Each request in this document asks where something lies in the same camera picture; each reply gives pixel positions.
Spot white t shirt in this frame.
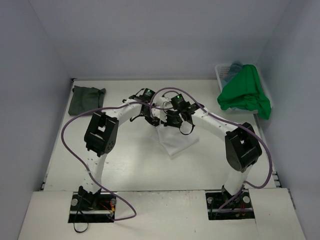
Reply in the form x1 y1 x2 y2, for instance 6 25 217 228
155 125 200 156

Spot grey t shirt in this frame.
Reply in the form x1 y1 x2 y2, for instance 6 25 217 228
68 85 107 116

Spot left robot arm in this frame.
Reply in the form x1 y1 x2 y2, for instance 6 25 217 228
78 88 160 210

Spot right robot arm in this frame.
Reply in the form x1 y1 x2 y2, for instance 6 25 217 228
154 94 262 206

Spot white laundry basket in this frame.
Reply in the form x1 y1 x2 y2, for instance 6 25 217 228
215 64 273 115

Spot green t shirt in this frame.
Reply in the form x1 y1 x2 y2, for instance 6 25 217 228
217 64 272 120

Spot light blue garment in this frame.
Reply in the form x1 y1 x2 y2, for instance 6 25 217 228
223 61 243 83

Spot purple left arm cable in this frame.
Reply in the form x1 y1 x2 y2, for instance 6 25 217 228
60 94 161 222

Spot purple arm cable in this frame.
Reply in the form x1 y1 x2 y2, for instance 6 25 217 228
149 87 272 212
60 94 161 222

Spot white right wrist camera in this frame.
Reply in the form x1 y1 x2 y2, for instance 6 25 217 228
152 97 173 123

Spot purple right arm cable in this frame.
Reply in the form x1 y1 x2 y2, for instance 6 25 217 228
149 87 272 212

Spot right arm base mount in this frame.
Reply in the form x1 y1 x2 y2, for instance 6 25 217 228
205 190 255 221

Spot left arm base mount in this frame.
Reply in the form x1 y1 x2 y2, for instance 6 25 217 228
68 192 117 224

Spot black loop cable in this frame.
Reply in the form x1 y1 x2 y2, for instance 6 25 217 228
72 199 90 234

